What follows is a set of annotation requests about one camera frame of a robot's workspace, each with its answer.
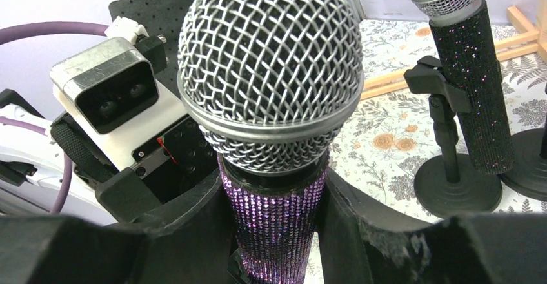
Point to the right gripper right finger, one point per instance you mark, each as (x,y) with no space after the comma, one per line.
(363,241)

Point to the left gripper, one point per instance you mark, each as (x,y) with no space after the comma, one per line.
(139,166)

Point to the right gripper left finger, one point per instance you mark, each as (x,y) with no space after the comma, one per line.
(187,240)

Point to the black round-base mic stand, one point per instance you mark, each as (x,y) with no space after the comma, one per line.
(528,176)

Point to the purple glitter microphone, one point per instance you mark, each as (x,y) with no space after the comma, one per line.
(271,83)

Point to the black glitter microphone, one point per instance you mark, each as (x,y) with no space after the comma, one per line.
(485,127)

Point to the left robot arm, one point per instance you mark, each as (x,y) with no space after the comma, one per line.
(56,166)

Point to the dark grey dotted garment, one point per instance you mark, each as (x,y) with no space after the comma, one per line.
(160,17)

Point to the wooden clothes rack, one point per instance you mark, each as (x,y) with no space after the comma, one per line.
(468,55)

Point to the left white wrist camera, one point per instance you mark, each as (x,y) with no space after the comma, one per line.
(113,83)

